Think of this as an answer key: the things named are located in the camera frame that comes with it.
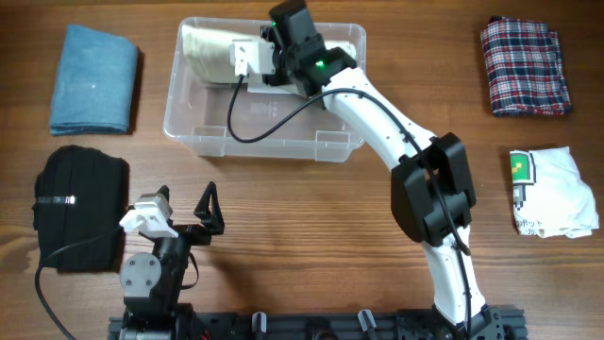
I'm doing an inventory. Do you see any cream cloth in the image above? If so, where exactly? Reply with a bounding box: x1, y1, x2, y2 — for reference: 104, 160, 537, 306
180, 24, 358, 86

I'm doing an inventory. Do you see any red plaid cloth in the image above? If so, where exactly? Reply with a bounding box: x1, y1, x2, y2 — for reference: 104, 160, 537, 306
479, 16, 573, 117

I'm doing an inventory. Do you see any white printed t-shirt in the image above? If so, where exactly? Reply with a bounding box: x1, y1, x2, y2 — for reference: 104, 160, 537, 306
510, 146, 599, 239

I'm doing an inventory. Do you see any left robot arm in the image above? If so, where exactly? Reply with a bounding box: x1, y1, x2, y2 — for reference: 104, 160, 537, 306
108, 181, 225, 340

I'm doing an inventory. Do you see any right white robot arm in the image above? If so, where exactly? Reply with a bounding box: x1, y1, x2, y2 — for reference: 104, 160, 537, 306
262, 1, 488, 338

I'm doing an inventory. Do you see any white label in container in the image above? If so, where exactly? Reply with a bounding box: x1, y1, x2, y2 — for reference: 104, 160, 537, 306
247, 83, 295, 94

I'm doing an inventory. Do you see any clear plastic storage container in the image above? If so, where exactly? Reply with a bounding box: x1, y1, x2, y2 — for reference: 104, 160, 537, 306
163, 17, 364, 162

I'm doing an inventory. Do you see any folded black garment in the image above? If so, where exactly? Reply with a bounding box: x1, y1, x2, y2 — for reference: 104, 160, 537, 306
32, 145, 129, 271

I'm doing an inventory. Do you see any folded blue denim cloth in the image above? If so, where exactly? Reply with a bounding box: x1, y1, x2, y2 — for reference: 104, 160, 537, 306
49, 25, 139, 136

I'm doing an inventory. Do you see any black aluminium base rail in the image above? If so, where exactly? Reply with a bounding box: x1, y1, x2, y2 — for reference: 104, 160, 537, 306
107, 305, 528, 340

